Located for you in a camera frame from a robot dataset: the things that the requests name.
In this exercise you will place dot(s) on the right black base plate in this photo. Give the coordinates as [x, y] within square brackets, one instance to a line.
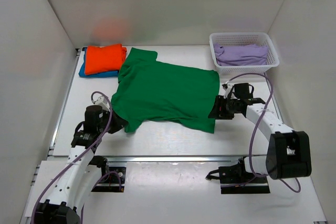
[235, 179]

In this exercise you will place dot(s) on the purple t shirt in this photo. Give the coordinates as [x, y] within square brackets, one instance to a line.
[249, 55]

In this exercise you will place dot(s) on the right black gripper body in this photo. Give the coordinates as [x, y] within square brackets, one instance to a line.
[232, 105]

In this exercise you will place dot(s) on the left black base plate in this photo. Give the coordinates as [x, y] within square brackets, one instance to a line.
[115, 181]

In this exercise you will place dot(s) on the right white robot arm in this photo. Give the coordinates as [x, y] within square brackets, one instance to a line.
[288, 153]

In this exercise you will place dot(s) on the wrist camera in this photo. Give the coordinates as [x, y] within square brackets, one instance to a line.
[229, 91]
[103, 102]

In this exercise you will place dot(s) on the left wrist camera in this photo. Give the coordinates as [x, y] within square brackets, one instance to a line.
[103, 102]

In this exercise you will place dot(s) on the white plastic basket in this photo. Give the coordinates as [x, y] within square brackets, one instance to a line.
[243, 39]

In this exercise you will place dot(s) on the folded orange t shirt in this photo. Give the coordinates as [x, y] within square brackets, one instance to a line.
[107, 58]

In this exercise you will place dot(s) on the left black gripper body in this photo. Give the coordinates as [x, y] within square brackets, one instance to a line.
[103, 123]

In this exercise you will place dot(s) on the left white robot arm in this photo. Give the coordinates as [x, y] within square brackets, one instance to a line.
[63, 199]

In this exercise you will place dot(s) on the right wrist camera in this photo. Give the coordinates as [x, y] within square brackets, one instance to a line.
[229, 91]

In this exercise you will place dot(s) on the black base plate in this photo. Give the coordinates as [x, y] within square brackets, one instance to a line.
[115, 181]
[235, 179]

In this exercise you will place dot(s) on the folded blue t shirt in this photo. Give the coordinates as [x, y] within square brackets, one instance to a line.
[107, 74]

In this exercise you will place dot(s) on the green t shirt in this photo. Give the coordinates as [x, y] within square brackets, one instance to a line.
[150, 90]

